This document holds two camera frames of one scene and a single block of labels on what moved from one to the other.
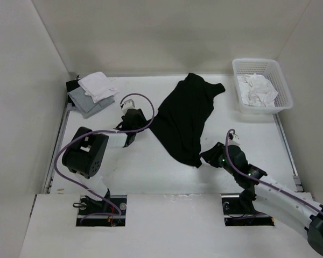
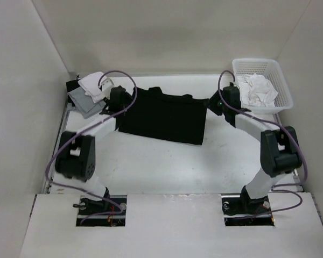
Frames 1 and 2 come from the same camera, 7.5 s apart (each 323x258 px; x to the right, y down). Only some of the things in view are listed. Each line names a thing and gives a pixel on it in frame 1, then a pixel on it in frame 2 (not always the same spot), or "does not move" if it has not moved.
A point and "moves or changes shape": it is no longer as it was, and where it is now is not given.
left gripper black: x=143 y=122 to x=128 y=101
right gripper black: x=210 y=155 to x=212 y=102
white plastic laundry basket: x=271 y=70 does not move
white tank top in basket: x=256 y=90 does not move
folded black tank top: x=70 y=86 does not move
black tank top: x=182 y=115 moves or changes shape
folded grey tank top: x=85 y=104 does not move
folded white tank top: x=98 y=86 does not move
